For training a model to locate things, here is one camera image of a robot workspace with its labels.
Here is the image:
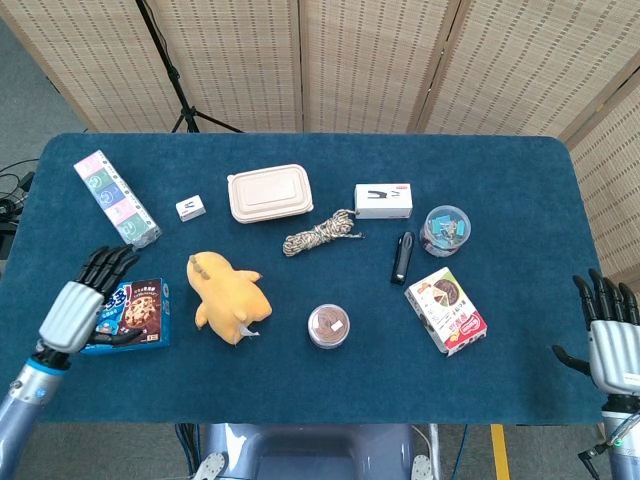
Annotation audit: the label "red white cake box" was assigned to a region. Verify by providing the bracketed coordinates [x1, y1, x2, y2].
[403, 266, 489, 357]

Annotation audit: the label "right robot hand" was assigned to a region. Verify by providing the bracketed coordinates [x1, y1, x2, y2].
[552, 268, 640, 399]

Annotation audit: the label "blue cookie box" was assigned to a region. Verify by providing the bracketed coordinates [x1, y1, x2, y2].
[79, 277, 171, 357]

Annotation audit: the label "black stapler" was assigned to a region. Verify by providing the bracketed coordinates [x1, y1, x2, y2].
[389, 230, 416, 286]

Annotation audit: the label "round clear brown container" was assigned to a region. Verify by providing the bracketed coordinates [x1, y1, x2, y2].
[307, 303, 351, 350]

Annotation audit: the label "clear jar of binder clips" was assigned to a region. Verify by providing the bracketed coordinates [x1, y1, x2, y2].
[419, 204, 472, 259]

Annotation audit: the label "yellow plush duck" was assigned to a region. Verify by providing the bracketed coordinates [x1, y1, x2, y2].
[186, 251, 274, 347]

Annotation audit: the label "black cables on floor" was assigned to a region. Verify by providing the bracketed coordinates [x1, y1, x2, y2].
[0, 157, 40, 231]

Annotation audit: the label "beige lunch box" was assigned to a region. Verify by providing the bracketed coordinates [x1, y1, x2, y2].
[226, 163, 315, 225]

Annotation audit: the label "pastel tissue pack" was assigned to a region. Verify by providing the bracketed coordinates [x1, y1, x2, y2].
[73, 149, 163, 252]

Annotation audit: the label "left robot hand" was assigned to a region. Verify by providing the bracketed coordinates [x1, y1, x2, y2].
[38, 244, 146, 355]

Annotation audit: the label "blue table cloth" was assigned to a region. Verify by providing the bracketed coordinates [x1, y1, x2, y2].
[0, 131, 605, 426]

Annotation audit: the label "robot base body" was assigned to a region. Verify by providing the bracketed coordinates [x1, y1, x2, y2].
[192, 423, 444, 480]

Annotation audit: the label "bamboo folding screen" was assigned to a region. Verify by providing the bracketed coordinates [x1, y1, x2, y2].
[0, 0, 640, 286]

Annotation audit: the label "bundled braided rope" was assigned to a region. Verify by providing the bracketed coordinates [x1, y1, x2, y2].
[282, 208, 366, 258]

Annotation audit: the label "white stapler box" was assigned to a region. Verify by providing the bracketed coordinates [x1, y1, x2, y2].
[354, 182, 414, 220]

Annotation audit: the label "black tripod stand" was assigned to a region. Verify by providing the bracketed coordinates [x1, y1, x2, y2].
[133, 0, 245, 134]

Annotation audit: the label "small white staple box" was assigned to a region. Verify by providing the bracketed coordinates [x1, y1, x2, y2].
[175, 194, 207, 223]

